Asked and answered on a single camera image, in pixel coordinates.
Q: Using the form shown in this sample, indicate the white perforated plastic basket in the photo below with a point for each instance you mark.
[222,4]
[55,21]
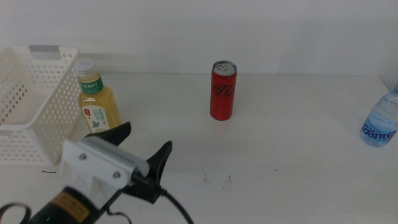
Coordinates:
[46,109]

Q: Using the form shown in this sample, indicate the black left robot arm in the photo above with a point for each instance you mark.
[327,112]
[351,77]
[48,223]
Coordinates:
[56,211]

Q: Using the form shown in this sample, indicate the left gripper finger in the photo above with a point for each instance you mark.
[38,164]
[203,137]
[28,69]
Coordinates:
[115,133]
[160,161]

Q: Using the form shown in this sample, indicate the yellow tea bottle white cap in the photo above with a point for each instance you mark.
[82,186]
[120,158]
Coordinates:
[99,102]

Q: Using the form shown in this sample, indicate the red cola can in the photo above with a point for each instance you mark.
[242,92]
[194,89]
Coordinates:
[222,102]

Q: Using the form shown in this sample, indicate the small black thread scrap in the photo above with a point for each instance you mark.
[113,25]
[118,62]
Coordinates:
[48,171]

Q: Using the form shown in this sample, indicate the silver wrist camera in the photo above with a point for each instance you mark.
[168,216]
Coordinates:
[124,155]

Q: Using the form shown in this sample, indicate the clear water bottle blue label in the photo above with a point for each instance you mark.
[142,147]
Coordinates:
[381,124]

